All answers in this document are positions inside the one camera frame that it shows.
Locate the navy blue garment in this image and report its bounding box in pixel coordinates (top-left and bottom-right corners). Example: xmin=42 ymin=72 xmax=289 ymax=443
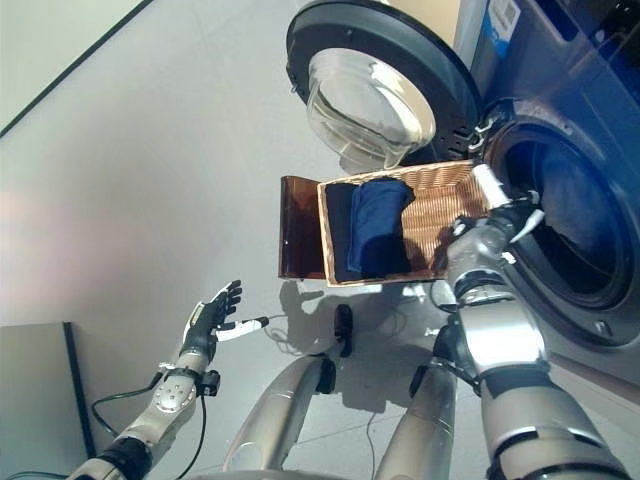
xmin=348 ymin=179 xmax=407 ymax=276

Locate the brown wicker laundry basket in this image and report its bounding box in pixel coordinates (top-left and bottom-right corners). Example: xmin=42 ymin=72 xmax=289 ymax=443
xmin=317 ymin=159 xmax=497 ymax=289

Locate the white appliance enclosure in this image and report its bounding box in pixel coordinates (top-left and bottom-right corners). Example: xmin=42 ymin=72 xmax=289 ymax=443
xmin=452 ymin=0 xmax=494 ymax=96

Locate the blue white energy label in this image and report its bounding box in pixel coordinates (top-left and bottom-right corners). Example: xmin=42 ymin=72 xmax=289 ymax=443
xmin=487 ymin=0 xmax=520 ymax=57

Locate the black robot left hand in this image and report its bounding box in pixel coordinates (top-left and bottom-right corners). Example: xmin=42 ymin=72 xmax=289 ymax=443
xmin=180 ymin=279 xmax=269 ymax=357

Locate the grey box with black edge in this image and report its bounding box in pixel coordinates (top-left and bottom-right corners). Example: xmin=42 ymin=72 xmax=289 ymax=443
xmin=0 ymin=321 xmax=97 ymax=462

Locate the brown acrylic stand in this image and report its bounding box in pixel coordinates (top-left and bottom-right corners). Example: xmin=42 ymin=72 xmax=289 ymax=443
xmin=278 ymin=174 xmax=332 ymax=280

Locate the grey front-load washing machine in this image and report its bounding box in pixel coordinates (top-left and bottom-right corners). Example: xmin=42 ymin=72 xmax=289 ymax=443
xmin=434 ymin=0 xmax=640 ymax=401

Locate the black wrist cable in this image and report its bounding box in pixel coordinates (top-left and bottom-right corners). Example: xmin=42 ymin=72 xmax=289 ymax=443
xmin=0 ymin=377 xmax=211 ymax=480

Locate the silver robot right leg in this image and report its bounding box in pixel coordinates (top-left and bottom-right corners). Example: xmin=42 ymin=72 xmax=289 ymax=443
xmin=374 ymin=324 xmax=460 ymax=480

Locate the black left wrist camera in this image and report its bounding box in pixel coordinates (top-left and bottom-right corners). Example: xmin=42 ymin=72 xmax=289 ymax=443
xmin=199 ymin=370 xmax=222 ymax=398

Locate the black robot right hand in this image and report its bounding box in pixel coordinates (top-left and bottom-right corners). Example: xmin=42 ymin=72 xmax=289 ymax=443
xmin=472 ymin=164 xmax=546 ymax=245

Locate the round glass washing machine door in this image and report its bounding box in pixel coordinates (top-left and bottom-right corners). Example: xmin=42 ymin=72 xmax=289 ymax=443
xmin=285 ymin=0 xmax=485 ymax=172

